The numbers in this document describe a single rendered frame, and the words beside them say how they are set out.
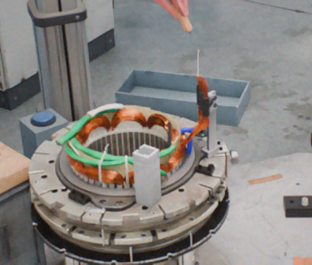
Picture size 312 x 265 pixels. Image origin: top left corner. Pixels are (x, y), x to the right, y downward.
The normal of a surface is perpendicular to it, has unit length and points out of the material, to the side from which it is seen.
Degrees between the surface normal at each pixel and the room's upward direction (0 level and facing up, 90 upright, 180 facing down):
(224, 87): 90
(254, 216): 0
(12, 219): 90
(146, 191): 90
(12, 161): 0
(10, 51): 90
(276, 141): 0
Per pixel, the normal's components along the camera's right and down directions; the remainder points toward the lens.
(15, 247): 0.71, 0.33
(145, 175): -0.58, 0.42
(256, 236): -0.04, -0.87
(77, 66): 0.33, 0.46
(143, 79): -0.30, 0.48
